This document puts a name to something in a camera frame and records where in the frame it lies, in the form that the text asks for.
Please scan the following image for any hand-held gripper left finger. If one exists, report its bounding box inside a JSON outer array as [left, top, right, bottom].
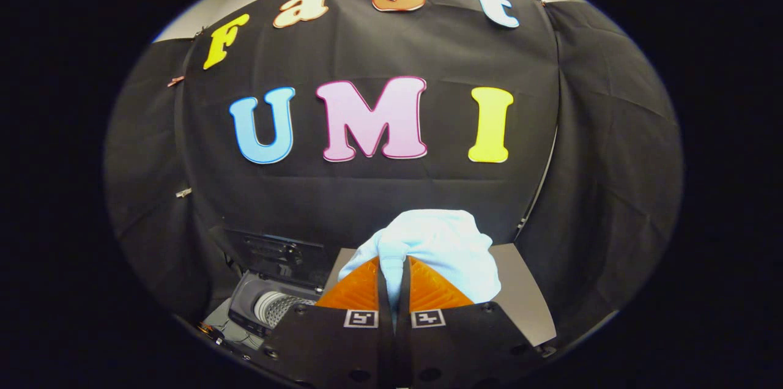
[[260, 256, 395, 389]]

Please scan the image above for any light blue garment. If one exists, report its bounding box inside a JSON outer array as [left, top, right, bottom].
[[338, 210, 502, 316]]

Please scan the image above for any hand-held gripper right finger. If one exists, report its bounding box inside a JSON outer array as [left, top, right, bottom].
[[395, 256, 546, 389]]

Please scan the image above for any black backdrop cloth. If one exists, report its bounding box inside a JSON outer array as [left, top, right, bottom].
[[103, 0, 685, 341]]

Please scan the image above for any dark grey washing machine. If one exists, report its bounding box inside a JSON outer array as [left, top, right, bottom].
[[199, 270, 325, 353]]

